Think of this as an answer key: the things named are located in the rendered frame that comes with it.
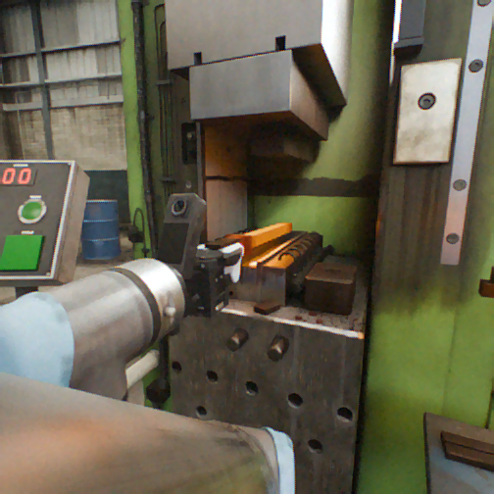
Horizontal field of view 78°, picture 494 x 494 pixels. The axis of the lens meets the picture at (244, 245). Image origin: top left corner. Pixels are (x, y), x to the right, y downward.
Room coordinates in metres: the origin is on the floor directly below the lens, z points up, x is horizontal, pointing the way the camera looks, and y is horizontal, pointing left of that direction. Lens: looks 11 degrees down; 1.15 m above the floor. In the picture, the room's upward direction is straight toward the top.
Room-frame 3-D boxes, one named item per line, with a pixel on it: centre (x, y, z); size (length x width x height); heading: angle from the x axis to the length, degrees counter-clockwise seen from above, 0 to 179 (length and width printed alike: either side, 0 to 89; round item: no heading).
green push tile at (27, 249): (0.62, 0.46, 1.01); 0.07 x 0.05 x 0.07; 92
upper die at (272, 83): (0.79, -0.07, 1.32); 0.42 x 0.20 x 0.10; 157
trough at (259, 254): (0.78, -0.09, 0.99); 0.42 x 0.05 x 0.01; 157
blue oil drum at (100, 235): (4.87, 2.31, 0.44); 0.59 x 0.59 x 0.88
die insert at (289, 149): (0.82, -0.11, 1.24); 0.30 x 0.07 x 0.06; 157
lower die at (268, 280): (0.79, -0.07, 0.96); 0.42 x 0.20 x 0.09; 157
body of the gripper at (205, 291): (0.39, 0.08, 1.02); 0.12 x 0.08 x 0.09; 156
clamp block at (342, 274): (0.58, -0.17, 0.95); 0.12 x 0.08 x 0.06; 157
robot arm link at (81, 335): (0.24, 0.15, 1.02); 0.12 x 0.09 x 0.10; 156
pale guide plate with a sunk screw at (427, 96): (0.59, -0.33, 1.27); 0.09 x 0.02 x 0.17; 67
